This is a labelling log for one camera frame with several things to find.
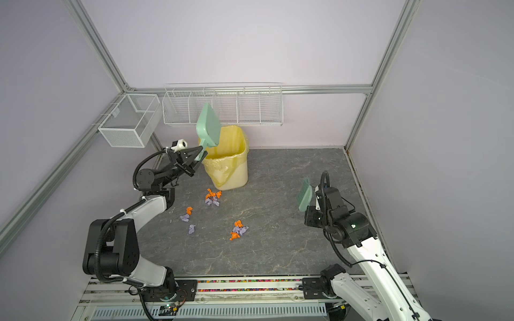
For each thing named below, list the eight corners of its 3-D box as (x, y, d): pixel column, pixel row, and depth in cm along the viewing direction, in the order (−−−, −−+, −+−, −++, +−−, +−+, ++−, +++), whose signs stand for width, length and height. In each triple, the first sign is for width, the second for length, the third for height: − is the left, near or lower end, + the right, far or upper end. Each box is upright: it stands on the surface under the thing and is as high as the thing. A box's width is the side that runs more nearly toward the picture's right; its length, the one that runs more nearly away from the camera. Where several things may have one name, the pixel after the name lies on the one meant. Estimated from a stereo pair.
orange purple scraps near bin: (204, 206, 99) (203, 204, 97) (208, 190, 105) (207, 188, 103) (219, 206, 99) (219, 204, 97) (222, 190, 105) (221, 188, 103)
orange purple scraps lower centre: (224, 234, 89) (224, 233, 88) (239, 220, 94) (239, 218, 92) (234, 243, 87) (233, 242, 85) (248, 228, 91) (248, 226, 90)
